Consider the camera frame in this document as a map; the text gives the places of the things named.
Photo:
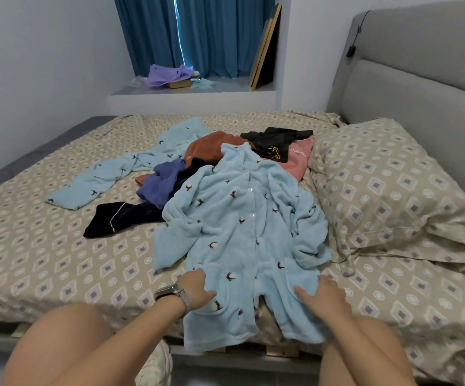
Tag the person's right hand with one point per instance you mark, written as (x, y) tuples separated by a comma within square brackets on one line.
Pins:
[(325, 300)]

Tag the person's left hand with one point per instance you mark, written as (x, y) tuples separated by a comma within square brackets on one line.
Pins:
[(198, 289)]

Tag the light blue fleece garment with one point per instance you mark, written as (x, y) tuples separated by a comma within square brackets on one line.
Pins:
[(244, 229)]

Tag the navy velvet garment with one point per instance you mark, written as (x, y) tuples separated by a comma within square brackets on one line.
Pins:
[(120, 217)]

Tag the purple-blue garment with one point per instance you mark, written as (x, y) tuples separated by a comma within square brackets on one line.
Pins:
[(160, 182)]

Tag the rust brown garment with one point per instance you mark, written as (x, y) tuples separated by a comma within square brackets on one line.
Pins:
[(208, 147)]

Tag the pink shirt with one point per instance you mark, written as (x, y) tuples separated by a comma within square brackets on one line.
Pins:
[(301, 158)]

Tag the light blue fleece pajama pants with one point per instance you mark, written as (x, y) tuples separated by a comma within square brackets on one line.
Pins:
[(112, 171)]

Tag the bed with patterned beige sheet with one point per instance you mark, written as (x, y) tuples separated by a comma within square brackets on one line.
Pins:
[(39, 253)]

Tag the black garment yellow print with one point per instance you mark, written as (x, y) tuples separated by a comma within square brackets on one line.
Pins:
[(277, 142)]

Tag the person's left forearm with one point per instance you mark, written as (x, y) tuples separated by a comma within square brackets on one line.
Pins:
[(124, 341)]

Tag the person's left leg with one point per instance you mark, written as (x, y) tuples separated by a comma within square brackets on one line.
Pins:
[(47, 345)]

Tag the grey band wristwatch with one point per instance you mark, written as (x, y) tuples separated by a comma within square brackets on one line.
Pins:
[(171, 293)]

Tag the white shoe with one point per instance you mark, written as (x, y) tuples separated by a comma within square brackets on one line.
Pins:
[(156, 370)]

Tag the patterned beige pillow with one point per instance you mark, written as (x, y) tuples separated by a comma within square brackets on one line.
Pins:
[(385, 189)]

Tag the small wooden box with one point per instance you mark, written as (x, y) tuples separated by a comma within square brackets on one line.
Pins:
[(180, 84)]

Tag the teal small item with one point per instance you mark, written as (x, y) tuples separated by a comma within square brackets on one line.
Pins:
[(202, 82)]

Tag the clear plastic bag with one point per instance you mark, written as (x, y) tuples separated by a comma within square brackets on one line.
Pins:
[(140, 82)]

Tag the purple cloth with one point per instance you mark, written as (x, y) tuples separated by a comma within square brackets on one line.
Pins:
[(168, 74)]

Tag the grey upholstered headboard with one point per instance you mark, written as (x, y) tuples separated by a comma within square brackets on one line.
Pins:
[(425, 84)]

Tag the leaning wooden picture frames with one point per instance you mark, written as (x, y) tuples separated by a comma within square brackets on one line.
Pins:
[(264, 48)]

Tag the blue curtain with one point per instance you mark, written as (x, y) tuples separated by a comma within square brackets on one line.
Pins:
[(216, 32)]

